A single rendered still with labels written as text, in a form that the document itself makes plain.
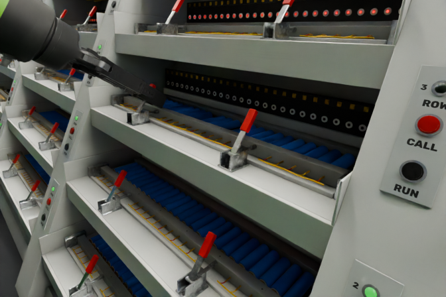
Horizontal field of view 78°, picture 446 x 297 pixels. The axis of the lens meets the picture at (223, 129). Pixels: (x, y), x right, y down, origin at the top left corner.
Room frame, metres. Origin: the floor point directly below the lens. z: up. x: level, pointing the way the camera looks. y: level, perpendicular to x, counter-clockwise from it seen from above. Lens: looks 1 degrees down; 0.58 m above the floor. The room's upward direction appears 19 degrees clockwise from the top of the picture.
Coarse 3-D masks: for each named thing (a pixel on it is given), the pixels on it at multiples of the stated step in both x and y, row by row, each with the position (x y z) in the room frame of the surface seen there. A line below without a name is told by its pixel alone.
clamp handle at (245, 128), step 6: (252, 114) 0.39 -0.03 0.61; (246, 120) 0.39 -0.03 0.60; (252, 120) 0.39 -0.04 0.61; (246, 126) 0.39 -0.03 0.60; (240, 132) 0.39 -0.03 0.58; (246, 132) 0.39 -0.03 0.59; (240, 138) 0.39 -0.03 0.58; (234, 144) 0.39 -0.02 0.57; (240, 144) 0.39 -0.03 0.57; (234, 150) 0.39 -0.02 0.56
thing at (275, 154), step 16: (128, 96) 0.70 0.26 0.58; (160, 112) 0.59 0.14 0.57; (176, 112) 0.58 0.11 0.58; (192, 128) 0.52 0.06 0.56; (208, 128) 0.49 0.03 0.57; (224, 128) 0.49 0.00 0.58; (224, 144) 0.45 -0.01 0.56; (256, 144) 0.42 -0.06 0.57; (272, 144) 0.42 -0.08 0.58; (272, 160) 0.41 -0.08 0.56; (288, 160) 0.39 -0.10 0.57; (304, 160) 0.37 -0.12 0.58; (320, 160) 0.37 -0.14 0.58; (320, 176) 0.36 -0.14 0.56; (336, 176) 0.34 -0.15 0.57
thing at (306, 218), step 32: (96, 96) 0.67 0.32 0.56; (192, 96) 0.69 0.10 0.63; (128, 128) 0.54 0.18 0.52; (160, 128) 0.54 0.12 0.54; (320, 128) 0.47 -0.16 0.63; (160, 160) 0.48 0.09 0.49; (192, 160) 0.42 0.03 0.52; (256, 160) 0.42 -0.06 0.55; (224, 192) 0.38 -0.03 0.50; (256, 192) 0.34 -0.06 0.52; (288, 192) 0.33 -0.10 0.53; (288, 224) 0.31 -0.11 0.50; (320, 224) 0.28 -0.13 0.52; (320, 256) 0.29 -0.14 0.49
